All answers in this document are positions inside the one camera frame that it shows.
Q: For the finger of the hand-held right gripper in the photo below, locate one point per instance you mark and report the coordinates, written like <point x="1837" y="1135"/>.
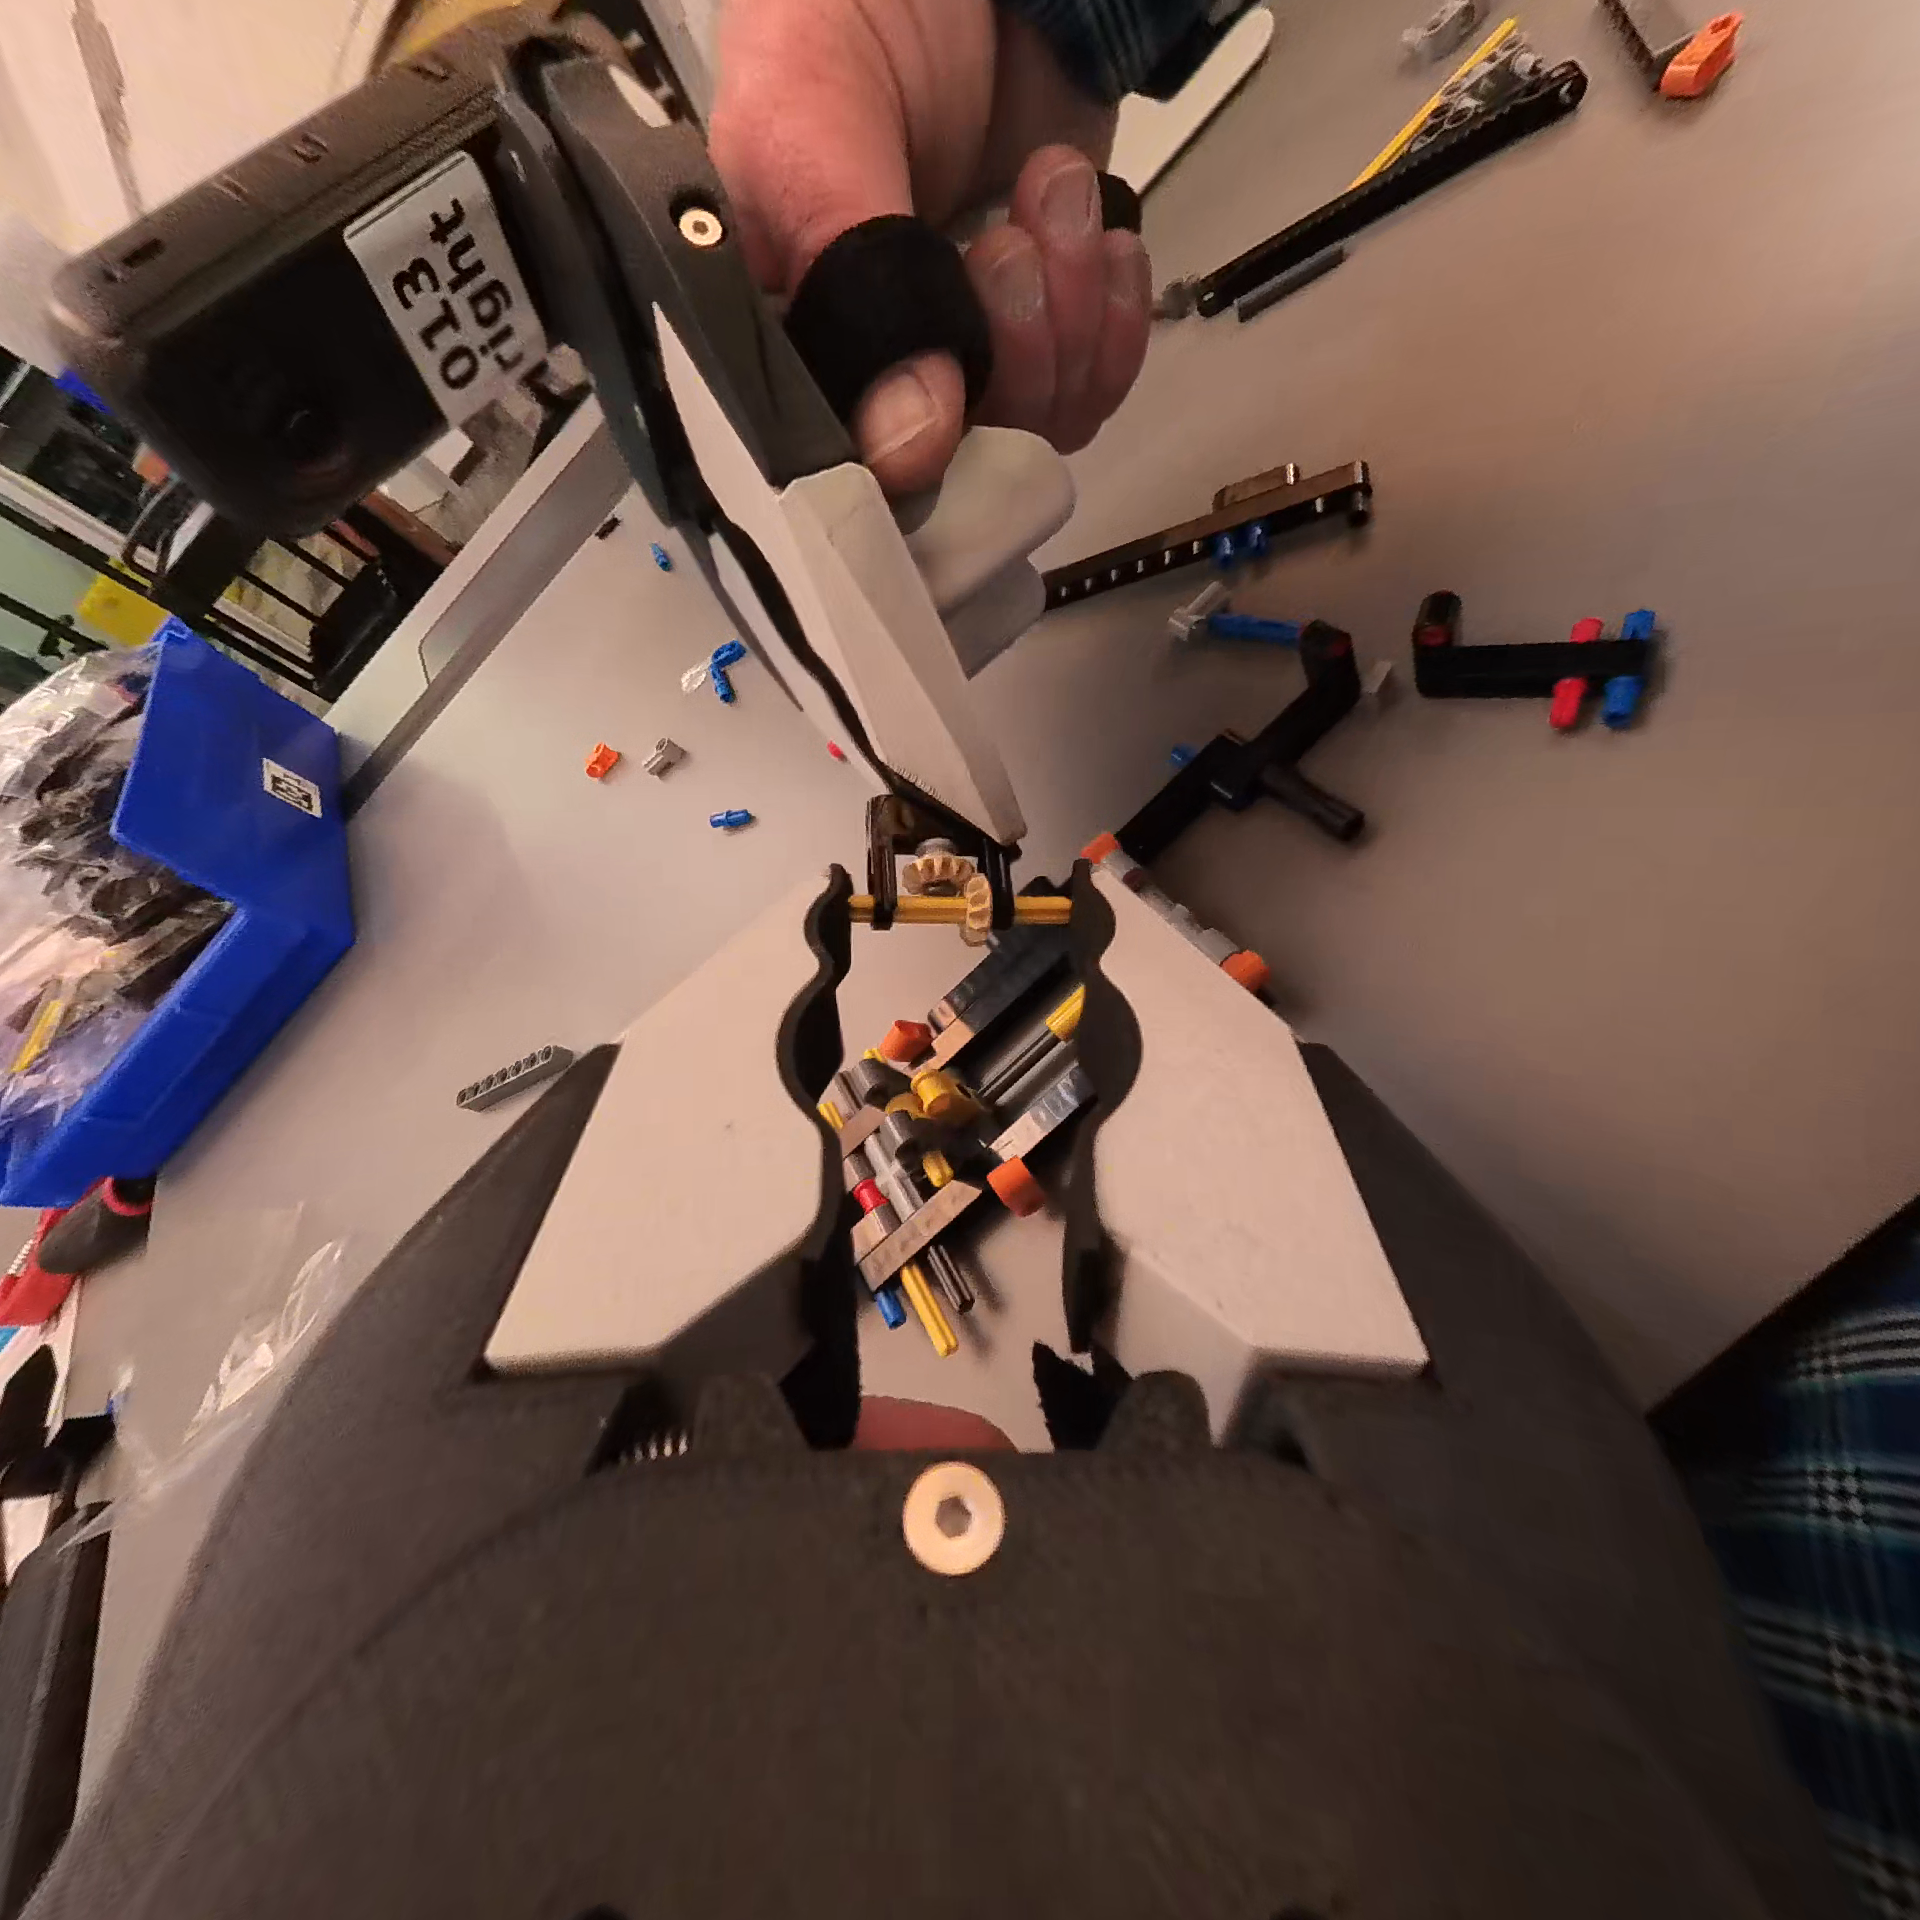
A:
<point x="856" y="601"/>
<point x="780" y="653"/>

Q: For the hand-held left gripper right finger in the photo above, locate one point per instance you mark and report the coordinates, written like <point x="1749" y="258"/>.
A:
<point x="1260" y="1200"/>

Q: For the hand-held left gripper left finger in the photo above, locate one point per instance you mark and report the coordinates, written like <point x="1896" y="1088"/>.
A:
<point x="661" y="1200"/>

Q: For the grey yellow lego assembly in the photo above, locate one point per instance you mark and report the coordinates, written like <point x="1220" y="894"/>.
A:
<point x="914" y="1223"/>

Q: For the grey orange lego shock absorber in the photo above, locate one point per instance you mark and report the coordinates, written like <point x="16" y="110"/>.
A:
<point x="1201" y="930"/>

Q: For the long black lego beam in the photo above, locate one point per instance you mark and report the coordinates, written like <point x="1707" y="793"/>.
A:
<point x="1141" y="558"/>

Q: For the yellow axle tan gear assembly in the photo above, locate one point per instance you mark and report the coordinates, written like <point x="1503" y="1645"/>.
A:
<point x="1034" y="910"/>

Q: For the black L-shaped lego assembly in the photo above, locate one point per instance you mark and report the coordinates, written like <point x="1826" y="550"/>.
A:
<point x="1244" y="758"/>

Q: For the light grey lego axle connector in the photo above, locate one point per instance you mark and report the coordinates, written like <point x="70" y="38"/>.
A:
<point x="664" y="755"/>

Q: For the dark grey lego beam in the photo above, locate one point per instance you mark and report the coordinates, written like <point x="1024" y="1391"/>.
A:
<point x="516" y="1078"/>

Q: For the small light grey lego connector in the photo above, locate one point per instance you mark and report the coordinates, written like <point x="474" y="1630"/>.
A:
<point x="1194" y="613"/>

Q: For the blue lego axle pin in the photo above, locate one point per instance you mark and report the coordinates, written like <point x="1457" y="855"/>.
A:
<point x="1259" y="625"/>

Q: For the clear bags of lego parts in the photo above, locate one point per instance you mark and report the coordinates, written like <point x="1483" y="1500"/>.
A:
<point x="89" y="840"/>

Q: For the small white lego piece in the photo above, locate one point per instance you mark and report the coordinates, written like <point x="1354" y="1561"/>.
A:
<point x="1374" y="680"/>

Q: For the dark grey lego axle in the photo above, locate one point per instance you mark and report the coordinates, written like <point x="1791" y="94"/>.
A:
<point x="1290" y="284"/>

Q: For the grey lego piece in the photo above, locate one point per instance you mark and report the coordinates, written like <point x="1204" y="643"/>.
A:
<point x="1441" y="28"/>

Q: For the orange lego connector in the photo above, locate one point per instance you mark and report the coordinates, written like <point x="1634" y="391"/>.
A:
<point x="1703" y="57"/>

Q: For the person's right hand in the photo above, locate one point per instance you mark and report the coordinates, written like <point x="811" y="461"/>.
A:
<point x="900" y="103"/>

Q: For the metal shelf rack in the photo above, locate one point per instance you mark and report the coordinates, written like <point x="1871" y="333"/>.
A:
<point x="224" y="601"/>

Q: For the empty clear plastic bag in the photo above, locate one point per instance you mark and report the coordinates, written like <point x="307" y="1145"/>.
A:
<point x="283" y="1320"/>

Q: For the blue bin with square sticker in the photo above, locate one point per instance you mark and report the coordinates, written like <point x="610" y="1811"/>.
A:
<point x="181" y="1035"/>

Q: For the red black tool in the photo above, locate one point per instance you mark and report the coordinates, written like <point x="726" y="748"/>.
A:
<point x="97" y="1223"/>

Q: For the short black beam with pins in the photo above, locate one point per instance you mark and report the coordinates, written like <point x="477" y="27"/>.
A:
<point x="1516" y="665"/>

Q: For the red white printed box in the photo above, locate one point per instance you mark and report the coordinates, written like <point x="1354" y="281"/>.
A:
<point x="29" y="1350"/>

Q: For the black beam with yellow axle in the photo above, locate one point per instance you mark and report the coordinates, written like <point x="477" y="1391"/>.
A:
<point x="1396" y="194"/>

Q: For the black lego frame piece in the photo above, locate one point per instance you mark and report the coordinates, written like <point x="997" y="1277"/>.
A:
<point x="1634" y="28"/>

